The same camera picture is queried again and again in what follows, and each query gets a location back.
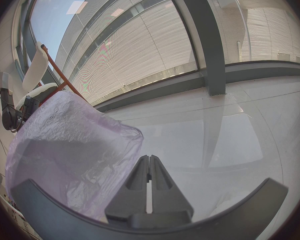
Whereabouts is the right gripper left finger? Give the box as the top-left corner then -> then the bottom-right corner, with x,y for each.
105,155 -> 149,221

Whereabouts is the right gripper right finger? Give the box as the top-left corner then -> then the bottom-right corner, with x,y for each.
150,155 -> 193,219

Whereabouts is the purple plastic bag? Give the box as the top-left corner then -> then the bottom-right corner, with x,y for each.
5,90 -> 145,221

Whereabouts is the white trash bin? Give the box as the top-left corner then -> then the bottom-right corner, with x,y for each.
9,91 -> 140,209

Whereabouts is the window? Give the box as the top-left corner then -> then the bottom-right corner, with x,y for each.
11,0 -> 300,112

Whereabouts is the white cushioned wooden chair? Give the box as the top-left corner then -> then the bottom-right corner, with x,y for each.
15,41 -> 94,109

